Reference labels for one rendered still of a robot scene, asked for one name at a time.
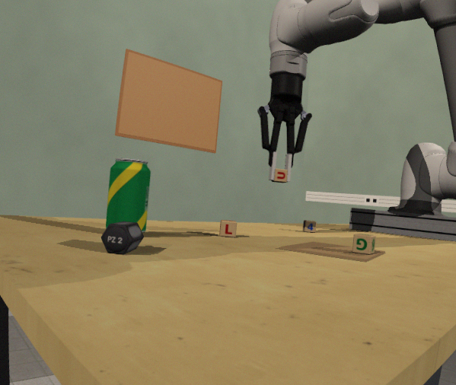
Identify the green and yellow drink can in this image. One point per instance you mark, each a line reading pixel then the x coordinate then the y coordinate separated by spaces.
pixel 128 192

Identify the tan square mat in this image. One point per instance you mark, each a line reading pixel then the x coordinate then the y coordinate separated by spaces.
pixel 333 250

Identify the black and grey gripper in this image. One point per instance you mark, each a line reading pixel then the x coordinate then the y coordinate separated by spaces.
pixel 284 105

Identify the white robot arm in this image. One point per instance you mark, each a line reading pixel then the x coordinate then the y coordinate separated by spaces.
pixel 297 28

